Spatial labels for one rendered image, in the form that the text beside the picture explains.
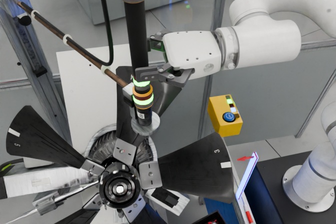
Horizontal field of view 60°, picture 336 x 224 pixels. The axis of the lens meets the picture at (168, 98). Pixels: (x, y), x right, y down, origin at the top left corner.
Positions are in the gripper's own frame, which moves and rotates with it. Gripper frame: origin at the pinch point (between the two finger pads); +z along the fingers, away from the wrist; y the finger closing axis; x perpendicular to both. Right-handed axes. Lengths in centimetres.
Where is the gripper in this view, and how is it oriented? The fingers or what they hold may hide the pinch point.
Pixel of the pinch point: (139, 59)
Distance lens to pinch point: 56.9
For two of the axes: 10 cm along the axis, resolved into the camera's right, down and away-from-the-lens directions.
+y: -1.9, -7.3, 6.5
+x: -0.1, -6.6, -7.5
